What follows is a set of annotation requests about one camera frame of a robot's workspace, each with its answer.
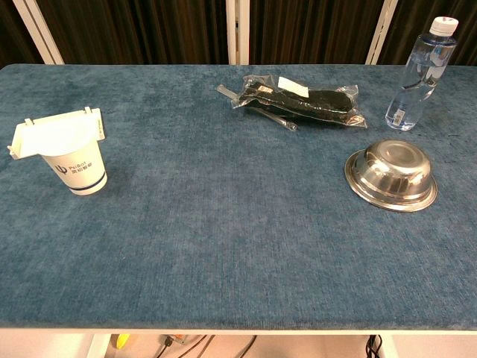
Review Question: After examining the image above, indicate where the white plastic tray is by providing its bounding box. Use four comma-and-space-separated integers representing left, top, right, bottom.
6, 107, 106, 162

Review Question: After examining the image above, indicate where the white printed paper cup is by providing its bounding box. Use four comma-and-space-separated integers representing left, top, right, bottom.
39, 128, 109, 196

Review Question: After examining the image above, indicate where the blue table cloth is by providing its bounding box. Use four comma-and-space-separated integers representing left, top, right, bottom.
0, 63, 477, 332

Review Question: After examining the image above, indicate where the black item in plastic bag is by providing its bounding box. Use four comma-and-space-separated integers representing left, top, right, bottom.
233, 74, 369, 130

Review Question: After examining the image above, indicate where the stainless steel bowl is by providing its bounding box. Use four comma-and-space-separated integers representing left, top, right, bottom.
344, 139, 439, 213

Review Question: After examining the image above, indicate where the white table leg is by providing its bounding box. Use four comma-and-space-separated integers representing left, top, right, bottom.
379, 334, 399, 358
85, 333, 113, 358

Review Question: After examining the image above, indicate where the clear water bottle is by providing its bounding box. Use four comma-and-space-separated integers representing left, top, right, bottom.
385, 16, 459, 132

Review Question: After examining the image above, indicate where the black cable bundle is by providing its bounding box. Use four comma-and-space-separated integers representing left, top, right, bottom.
154, 334, 259, 358
364, 334, 385, 358

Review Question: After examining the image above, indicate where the white partition post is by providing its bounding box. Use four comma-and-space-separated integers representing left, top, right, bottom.
364, 0, 399, 66
226, 0, 250, 66
13, 0, 65, 66

